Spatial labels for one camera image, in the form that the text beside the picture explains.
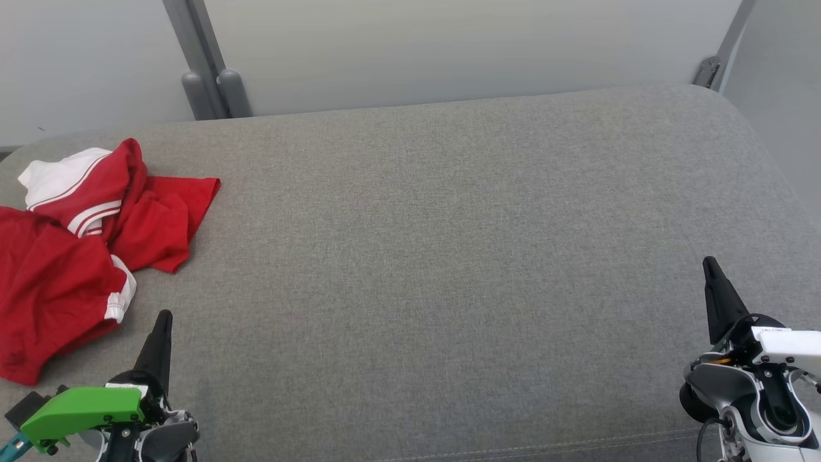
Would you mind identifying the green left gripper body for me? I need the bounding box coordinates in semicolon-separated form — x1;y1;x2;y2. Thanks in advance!
19;382;171;451

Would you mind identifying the grey fabric sofa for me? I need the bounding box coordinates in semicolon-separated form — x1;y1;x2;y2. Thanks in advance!
0;83;821;462

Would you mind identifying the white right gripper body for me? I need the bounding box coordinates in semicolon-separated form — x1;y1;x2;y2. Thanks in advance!
709;313;821;377

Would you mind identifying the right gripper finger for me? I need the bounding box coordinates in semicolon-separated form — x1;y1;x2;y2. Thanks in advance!
702;256;751;347

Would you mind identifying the red Bulls 23 jersey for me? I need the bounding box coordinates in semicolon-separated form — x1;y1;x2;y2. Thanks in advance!
18;138;222;274

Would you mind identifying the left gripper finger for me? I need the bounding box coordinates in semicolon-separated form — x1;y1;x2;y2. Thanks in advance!
133;310;174;393

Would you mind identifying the left camera cable teal plug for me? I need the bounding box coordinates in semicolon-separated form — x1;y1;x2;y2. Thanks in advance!
0;433;31;462

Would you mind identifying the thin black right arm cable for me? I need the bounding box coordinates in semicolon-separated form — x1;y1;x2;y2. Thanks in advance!
696;416;729;462

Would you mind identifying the red shorts white stripe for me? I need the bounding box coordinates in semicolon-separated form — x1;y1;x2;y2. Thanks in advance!
0;205;137;386

